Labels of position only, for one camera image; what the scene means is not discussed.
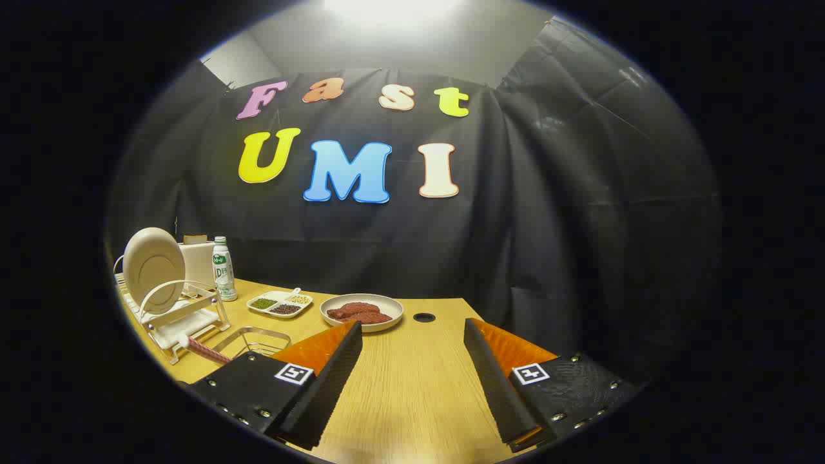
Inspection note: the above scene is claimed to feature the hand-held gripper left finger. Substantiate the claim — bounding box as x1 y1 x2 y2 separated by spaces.
187 320 364 451

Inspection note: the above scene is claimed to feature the cream plate with meat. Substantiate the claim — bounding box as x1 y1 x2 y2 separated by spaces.
320 293 404 333

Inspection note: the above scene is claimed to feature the pink handled spoon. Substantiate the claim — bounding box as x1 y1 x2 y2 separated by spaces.
177 334 231 365

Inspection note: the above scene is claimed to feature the white divided bean tray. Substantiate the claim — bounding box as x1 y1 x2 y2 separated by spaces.
246 288 314 320

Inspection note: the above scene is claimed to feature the black backdrop cloth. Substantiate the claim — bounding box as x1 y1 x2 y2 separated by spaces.
106 16 723 387

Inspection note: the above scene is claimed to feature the white green label bottle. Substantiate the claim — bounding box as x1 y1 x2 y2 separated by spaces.
212 237 238 302

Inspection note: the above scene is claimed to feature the metal wire basket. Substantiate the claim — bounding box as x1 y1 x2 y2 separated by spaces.
213 327 292 362

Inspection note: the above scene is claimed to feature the white toaster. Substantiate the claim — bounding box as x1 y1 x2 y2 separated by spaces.
177 240 217 289

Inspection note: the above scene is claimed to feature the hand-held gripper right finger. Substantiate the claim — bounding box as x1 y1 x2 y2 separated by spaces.
463 318 639 453

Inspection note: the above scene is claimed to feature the cream round plate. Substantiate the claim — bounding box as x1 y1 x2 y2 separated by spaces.
122 227 186 315

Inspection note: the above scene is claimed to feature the white wire dish rack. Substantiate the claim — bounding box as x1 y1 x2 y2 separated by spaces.
114 255 231 366

